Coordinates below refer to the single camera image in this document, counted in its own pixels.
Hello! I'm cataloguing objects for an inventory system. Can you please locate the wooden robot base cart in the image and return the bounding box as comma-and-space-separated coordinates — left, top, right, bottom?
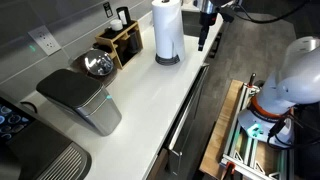
199, 80, 294, 180

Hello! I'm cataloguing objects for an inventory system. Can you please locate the bamboo coffee pod organizer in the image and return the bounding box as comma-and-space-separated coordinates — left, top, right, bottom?
95, 20, 143, 69

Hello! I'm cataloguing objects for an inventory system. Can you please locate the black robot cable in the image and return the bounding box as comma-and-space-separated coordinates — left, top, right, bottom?
233, 0, 313, 24

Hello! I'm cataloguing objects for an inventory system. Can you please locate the shiny chrome round bowl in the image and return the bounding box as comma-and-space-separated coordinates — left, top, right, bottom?
84, 49, 114, 76

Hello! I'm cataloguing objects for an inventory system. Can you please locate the black framed card holder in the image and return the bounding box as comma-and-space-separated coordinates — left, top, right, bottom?
116, 6, 131, 25

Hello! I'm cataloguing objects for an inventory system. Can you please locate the black wall switch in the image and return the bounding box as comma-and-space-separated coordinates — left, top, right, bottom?
103, 2, 113, 18

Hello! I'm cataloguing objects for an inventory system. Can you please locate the black wire paper towel holder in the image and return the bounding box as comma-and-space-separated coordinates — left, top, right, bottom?
155, 54, 180, 66

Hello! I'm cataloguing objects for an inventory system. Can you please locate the silver countertop trash bin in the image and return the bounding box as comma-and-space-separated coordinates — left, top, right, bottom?
36, 69, 122, 136

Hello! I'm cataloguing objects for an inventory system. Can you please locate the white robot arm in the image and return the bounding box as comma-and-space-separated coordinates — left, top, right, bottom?
237, 36, 320, 149

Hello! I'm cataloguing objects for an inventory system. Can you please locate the black coffee machine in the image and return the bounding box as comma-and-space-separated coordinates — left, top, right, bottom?
0, 98, 92, 180

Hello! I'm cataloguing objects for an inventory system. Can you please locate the white wall power outlet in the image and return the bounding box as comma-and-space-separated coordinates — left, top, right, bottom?
28, 25, 61, 56

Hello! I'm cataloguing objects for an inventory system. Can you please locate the white cup on organizer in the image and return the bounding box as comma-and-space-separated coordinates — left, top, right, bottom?
110, 19, 123, 31

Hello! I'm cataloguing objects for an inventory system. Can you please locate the stainless dishwasher front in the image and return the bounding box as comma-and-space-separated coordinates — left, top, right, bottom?
164, 63, 209, 176

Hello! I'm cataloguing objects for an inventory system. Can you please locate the white paper towel roll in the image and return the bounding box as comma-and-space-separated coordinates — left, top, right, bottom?
152, 0, 185, 61

